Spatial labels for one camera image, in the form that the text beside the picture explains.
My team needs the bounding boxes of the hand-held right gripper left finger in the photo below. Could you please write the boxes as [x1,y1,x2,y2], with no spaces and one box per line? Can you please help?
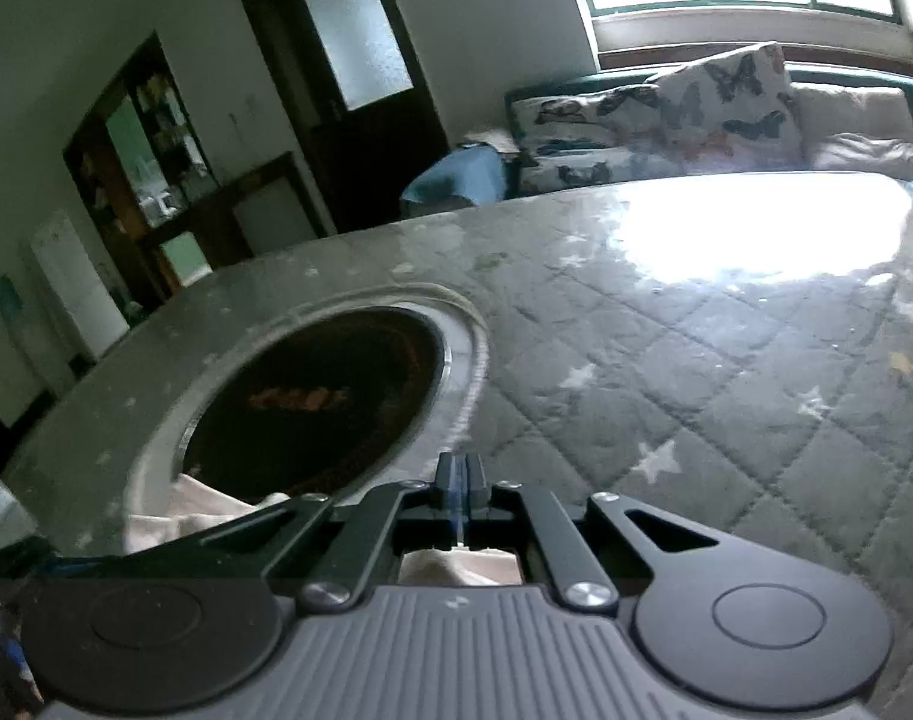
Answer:
[197,452,461,613]

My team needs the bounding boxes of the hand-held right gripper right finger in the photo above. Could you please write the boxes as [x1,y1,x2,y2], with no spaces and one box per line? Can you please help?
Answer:
[460,452,722,610]

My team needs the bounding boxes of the cream shirt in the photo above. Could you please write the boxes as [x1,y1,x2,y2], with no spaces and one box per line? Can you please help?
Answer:
[122,472,522,587]

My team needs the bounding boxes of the round black induction cooktop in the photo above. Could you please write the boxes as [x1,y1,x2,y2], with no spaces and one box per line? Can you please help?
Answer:
[181,306,452,512]

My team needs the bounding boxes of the blue towel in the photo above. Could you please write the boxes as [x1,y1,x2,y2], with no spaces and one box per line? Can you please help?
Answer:
[398,144,507,219]

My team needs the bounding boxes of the small beige cloth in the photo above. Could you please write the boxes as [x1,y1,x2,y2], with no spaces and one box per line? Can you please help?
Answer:
[459,130,519,156]

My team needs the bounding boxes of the dark wooden glass door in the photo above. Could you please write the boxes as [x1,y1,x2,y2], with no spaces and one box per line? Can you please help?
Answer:
[227,0,452,238]

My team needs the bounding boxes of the dark wooden shelf unit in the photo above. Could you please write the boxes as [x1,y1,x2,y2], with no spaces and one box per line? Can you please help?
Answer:
[62,30,332,317]

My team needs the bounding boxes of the long butterfly print cushion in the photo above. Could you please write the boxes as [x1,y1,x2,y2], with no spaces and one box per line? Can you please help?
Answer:
[512,86,680,193]

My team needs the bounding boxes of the white refrigerator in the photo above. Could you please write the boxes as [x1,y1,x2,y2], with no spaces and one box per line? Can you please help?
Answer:
[29,210,132,362]

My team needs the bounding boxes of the square butterfly print cushion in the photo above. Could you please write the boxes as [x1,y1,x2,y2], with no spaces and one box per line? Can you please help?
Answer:
[646,41,807,175]

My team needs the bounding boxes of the white water dispenser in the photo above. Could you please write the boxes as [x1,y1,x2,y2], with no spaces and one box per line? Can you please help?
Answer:
[0,274,62,400]

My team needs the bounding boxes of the beige sofa cushion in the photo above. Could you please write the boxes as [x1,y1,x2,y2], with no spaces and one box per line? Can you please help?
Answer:
[789,82,913,185]

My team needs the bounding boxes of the butterfly print pillows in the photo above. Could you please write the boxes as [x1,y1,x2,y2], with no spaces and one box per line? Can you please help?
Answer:
[505,64,913,193]

